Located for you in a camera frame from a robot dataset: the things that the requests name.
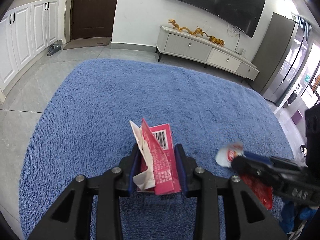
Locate grey refrigerator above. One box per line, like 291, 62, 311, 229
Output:
251, 13, 308, 106

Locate purple stool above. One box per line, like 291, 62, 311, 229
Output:
291, 110, 304, 125

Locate washing machine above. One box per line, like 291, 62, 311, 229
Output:
287, 89, 298, 105

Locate golden dragon ornament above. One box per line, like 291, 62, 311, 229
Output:
168, 19, 206, 36

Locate orange tiger ornament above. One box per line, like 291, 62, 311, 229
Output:
208, 36, 225, 47

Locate pink snack box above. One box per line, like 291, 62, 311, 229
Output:
130, 119, 181, 196

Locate dark brown door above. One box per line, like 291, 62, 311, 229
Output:
71, 0, 117, 39

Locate blue fluffy blanket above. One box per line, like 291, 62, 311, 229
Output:
19, 59, 293, 237

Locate red white wrapper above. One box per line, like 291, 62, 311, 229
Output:
215, 142, 273, 210

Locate white wall cabinets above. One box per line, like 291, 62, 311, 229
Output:
1, 0, 59, 103

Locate brown door mat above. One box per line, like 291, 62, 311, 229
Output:
63, 37, 111, 50

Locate blue gloved right hand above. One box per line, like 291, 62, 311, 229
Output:
279, 199, 319, 239

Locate grey slipper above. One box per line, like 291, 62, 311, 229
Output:
47, 43, 62, 57

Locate white tv cabinet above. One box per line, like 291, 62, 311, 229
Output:
156, 25, 259, 81

